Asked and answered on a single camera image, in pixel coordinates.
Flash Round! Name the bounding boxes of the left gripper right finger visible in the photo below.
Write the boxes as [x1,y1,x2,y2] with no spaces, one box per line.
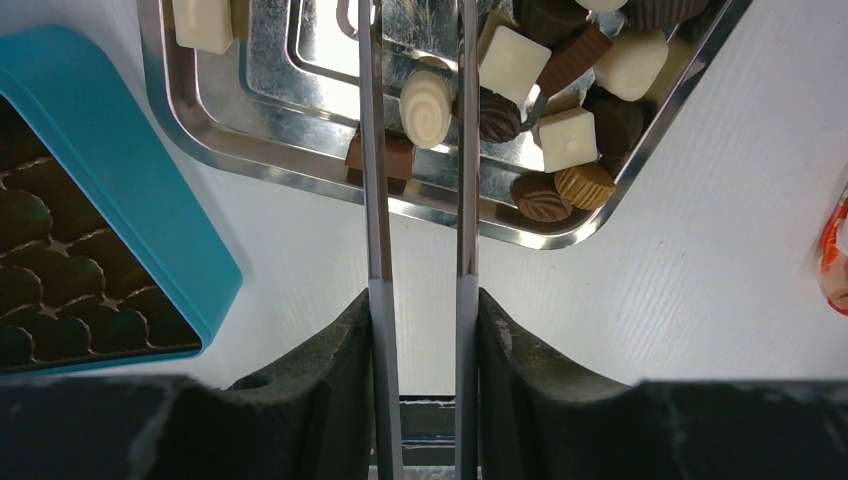
[477,292,847,479]

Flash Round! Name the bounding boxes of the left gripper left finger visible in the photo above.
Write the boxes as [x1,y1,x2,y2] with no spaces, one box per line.
[1,294,374,479]

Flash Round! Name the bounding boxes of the teal chocolate box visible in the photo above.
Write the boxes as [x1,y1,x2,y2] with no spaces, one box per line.
[1,26,242,377]

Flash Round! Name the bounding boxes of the floral cloth bag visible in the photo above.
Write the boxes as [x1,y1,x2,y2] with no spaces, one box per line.
[818,187,847,316]

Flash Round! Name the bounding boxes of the pile of assorted chocolates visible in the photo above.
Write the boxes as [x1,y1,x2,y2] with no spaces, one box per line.
[170,0,710,224]

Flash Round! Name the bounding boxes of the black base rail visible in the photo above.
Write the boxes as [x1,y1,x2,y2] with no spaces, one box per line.
[400,395,455,467]

